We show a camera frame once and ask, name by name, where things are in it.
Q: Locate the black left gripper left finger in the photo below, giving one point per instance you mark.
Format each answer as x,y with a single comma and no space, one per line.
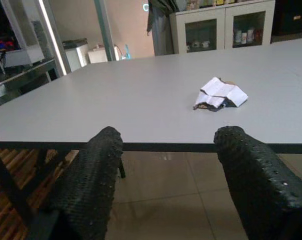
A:
91,175

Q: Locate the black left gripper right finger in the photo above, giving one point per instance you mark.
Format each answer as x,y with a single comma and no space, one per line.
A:
256,180

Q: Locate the white paper trash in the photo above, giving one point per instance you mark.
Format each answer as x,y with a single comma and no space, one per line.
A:
217,91

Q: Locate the wooden slatted rack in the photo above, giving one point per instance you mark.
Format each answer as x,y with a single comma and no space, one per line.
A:
21,160

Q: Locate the black side table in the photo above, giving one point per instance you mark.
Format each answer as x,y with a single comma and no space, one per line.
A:
28,75

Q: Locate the white appliance with grey lid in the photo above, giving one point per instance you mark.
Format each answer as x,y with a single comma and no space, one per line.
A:
76,57

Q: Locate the white box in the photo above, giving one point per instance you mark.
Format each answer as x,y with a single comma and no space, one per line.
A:
97,55

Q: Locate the blue bottle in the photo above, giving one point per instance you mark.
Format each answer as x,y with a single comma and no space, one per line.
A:
126,53

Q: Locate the clear case with white base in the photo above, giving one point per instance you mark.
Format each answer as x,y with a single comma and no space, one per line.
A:
28,55

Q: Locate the lit white light strip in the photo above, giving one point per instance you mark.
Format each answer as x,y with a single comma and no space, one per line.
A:
53,40

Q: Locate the hanging dark grey clothes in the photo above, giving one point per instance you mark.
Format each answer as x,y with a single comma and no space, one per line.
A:
161,30

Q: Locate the white glass-door cabinet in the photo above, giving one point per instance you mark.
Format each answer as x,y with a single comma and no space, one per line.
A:
222,13

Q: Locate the grey metal post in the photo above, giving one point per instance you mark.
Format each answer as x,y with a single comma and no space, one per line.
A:
104,30

